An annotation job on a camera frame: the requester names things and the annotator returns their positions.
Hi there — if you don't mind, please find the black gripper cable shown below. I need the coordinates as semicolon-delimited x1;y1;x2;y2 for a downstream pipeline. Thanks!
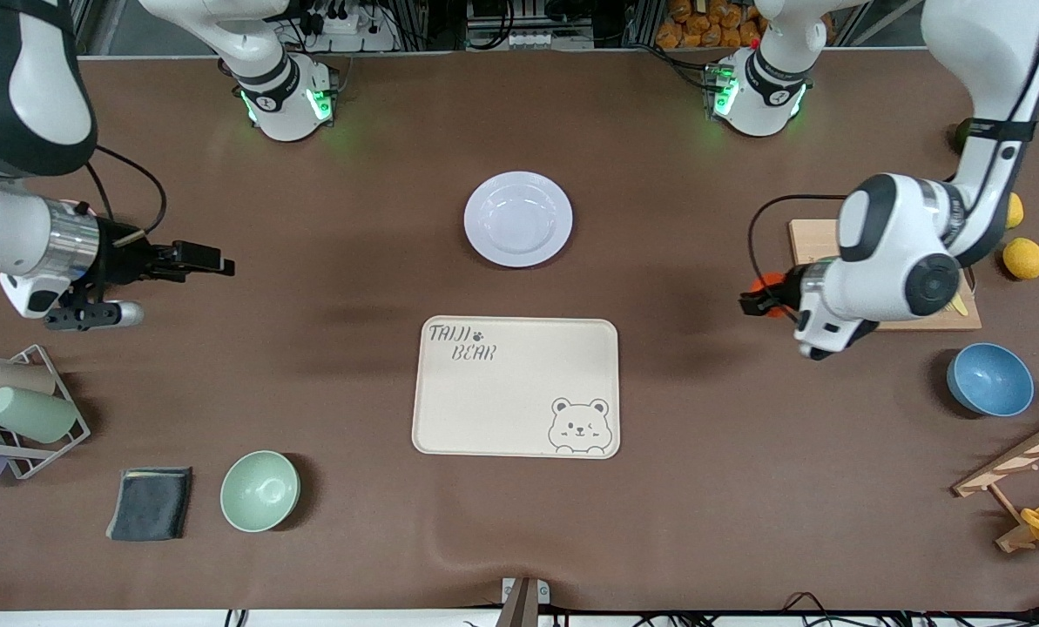
84;144;168;240
747;193;851;284

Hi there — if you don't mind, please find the cream tray with bear print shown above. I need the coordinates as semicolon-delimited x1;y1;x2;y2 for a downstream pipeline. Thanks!
411;315;621;460

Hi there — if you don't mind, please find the wooden cutting board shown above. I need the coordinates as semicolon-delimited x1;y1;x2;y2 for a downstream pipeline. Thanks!
788;219;982;333

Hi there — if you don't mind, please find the blue bowl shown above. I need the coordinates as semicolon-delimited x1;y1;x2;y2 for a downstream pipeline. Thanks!
947;342;1036;418

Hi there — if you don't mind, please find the orange fruit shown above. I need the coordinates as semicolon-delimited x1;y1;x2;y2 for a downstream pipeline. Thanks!
750;272;790;320

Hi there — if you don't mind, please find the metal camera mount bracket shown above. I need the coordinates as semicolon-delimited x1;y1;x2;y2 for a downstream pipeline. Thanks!
495;576;551;627

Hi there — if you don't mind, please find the wooden dish rack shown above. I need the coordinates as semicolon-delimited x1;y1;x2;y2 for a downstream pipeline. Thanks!
952;409;1039;554

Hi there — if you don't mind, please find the grey wire cup rack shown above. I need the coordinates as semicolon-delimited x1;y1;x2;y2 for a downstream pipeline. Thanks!
0;344;91;481

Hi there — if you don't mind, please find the dark grey folded cloth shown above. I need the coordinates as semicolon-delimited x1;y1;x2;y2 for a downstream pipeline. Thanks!
105;467;194;543

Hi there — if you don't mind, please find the beige cup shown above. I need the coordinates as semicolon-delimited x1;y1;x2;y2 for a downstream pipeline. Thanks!
0;361;57;401

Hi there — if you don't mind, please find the white power strip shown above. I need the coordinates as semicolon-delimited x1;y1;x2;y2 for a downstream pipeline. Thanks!
306;0;398;53
506;29;596;51

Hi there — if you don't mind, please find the white round plate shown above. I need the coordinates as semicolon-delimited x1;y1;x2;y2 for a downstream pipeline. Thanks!
464;171;574;268

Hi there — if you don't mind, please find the green cup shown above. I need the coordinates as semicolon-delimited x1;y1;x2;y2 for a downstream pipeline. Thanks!
0;387;79;444

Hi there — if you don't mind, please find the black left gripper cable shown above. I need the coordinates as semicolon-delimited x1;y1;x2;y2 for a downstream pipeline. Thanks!
747;193;851;284

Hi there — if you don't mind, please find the bag of orange fruits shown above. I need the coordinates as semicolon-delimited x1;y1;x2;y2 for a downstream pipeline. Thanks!
656;0;768;51

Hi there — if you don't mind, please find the light green bowl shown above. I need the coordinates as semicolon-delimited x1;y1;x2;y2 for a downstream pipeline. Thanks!
219;450;301;534

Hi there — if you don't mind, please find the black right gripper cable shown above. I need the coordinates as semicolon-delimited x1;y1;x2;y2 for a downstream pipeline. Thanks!
84;144;168;240

